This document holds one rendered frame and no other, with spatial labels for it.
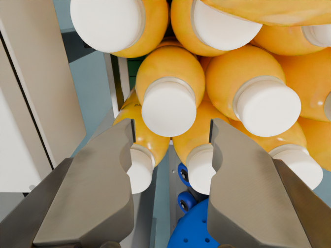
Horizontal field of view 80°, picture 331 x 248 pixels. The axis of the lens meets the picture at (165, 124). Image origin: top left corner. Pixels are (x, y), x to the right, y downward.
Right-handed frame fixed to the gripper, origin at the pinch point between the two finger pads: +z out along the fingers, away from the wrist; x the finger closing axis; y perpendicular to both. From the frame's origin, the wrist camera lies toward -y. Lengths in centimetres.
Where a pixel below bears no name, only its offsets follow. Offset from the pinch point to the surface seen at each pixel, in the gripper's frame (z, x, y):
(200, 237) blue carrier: 6.6, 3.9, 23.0
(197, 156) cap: 2.6, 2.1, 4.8
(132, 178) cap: 1.5, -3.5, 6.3
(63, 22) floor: 111, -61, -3
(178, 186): 18.9, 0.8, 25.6
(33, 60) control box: 5.2, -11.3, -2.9
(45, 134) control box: 3.5, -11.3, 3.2
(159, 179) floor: 111, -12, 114
